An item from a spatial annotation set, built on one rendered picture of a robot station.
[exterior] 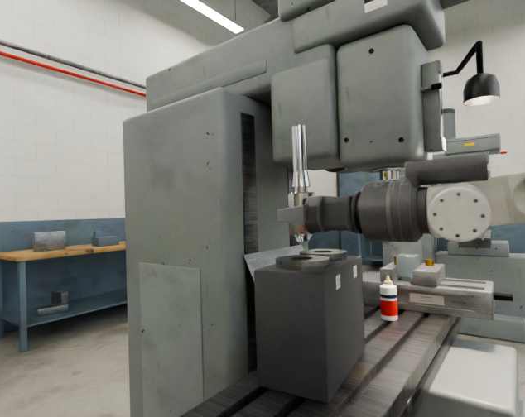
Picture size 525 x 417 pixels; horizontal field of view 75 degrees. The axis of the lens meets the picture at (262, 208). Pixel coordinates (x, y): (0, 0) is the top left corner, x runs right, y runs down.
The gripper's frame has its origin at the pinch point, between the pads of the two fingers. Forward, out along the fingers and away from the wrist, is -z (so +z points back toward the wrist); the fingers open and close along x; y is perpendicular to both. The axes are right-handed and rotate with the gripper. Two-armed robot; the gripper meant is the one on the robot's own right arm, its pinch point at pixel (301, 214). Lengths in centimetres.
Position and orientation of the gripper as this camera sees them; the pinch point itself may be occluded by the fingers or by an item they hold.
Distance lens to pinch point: 58.0
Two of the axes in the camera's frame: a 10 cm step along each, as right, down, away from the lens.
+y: 0.4, 10.0, -0.2
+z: 8.4, -0.4, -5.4
